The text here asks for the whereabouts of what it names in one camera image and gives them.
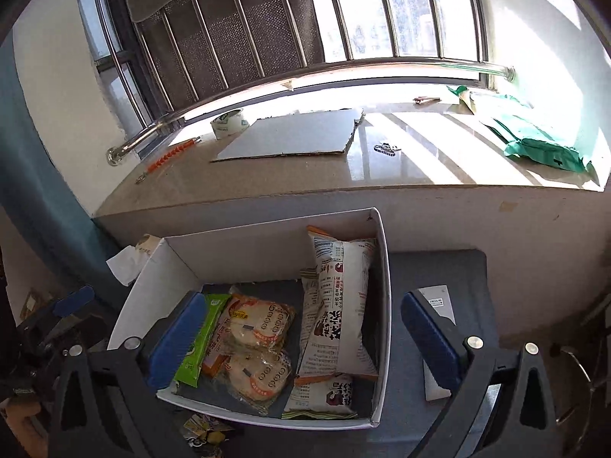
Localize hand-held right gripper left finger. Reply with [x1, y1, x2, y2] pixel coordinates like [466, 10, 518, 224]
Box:
[48, 291, 208, 458]

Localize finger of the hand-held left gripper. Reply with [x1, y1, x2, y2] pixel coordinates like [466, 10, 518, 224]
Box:
[16, 285, 96, 347]

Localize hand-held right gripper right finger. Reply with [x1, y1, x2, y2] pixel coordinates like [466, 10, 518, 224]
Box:
[400, 291, 561, 458]

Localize green snack packet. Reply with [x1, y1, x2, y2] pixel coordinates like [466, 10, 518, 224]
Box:
[174, 293, 233, 389]

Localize clear rice cracker packet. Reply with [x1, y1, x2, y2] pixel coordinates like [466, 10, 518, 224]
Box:
[215, 350, 292, 416]
[224, 294, 297, 358]

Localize large white snack bag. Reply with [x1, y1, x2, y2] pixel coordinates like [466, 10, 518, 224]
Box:
[295, 226, 380, 385]

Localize white cardboard box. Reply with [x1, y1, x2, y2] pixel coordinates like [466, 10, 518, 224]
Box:
[107, 207, 392, 430]

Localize orange snack packet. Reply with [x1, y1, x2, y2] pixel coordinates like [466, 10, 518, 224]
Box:
[200, 305, 239, 379]

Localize white label card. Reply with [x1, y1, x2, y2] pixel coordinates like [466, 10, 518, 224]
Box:
[417, 285, 459, 402]

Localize crumpled white tissue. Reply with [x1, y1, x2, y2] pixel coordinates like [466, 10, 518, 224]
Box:
[106, 245, 154, 287]

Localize small colourful snack packets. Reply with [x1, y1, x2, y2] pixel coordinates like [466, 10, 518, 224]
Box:
[181, 413, 234, 449]

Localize orange beaded strip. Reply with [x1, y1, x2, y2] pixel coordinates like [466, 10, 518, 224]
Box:
[147, 137, 201, 173]

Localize clear tape roll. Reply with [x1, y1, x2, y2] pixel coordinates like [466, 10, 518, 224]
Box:
[211, 110, 250, 140]

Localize green plastic bag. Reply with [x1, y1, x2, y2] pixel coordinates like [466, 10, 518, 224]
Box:
[446, 85, 595, 173]

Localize grey cardboard sheet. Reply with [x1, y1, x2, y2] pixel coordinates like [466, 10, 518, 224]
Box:
[211, 108, 364, 163]

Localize stainless steel window railing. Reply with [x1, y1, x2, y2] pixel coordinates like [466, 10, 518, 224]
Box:
[55, 0, 516, 167]

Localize dark mesh cloth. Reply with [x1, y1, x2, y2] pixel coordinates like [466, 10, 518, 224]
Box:
[112, 0, 325, 110]

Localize metal chair frame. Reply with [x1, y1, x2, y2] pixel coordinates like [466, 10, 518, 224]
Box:
[558, 296, 611, 421]

